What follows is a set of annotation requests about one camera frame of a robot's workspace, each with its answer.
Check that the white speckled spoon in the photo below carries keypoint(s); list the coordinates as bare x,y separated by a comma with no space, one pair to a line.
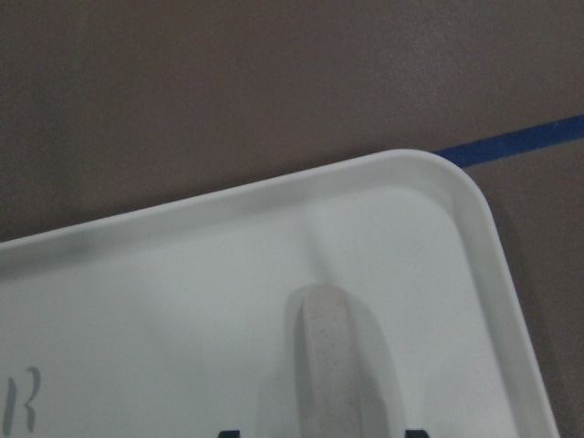
345,378

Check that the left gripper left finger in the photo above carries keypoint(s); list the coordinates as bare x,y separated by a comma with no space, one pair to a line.
229,434

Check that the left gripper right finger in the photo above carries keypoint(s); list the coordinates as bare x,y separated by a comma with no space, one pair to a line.
416,433

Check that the white plastic tray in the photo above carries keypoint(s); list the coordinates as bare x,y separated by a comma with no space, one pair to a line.
172,321

